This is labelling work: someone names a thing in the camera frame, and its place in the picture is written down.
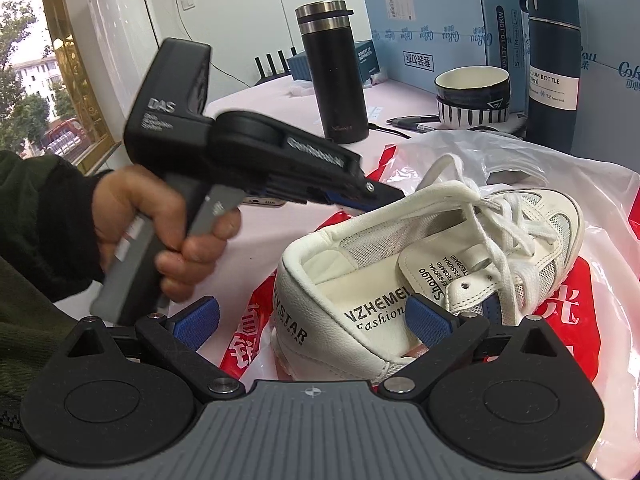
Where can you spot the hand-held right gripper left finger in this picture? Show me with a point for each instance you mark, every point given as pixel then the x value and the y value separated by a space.
pixel 197 317

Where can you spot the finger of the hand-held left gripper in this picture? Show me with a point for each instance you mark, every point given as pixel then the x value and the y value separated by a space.
pixel 375 195

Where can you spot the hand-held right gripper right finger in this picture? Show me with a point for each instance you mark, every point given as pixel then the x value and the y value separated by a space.
pixel 427 320

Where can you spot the white sneaker shoe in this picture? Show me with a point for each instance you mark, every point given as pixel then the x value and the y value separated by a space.
pixel 340 270

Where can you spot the person's left forearm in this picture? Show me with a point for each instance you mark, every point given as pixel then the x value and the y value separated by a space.
pixel 45 220

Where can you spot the person's left hand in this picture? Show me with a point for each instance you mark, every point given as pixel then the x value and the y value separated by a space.
pixel 120 200

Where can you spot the black smartphone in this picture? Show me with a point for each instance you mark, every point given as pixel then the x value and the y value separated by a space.
pixel 265 202

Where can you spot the black marker pen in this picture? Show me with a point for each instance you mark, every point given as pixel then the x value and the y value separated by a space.
pixel 415 120

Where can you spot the black router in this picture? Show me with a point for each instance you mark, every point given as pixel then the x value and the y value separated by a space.
pixel 275 70

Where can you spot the black steel thermos tumbler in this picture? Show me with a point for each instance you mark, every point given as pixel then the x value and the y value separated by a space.
pixel 335 85

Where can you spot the white striped bowl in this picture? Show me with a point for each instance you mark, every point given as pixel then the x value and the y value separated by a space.
pixel 470 115

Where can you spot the small blue box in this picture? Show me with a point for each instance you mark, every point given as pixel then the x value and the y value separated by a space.
pixel 367 60

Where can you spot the dark blue bowl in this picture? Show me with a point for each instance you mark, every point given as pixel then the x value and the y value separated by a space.
pixel 475 90

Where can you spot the white air conditioner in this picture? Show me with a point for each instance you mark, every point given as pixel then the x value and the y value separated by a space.
pixel 120 35

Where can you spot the red and white plastic bag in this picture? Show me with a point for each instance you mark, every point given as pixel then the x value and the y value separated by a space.
pixel 600 260

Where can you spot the light blue carton white label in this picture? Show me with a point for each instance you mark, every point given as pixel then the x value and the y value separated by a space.
pixel 450 10

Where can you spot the dark blue vacuum bottle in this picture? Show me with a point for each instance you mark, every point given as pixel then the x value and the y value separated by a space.
pixel 550 60

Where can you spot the window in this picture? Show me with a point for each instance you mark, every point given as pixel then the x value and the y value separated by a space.
pixel 25 85

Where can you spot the large light blue carton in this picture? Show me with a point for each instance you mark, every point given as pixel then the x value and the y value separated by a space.
pixel 610 35

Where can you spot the white wall switch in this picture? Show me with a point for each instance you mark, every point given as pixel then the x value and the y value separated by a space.
pixel 188 3

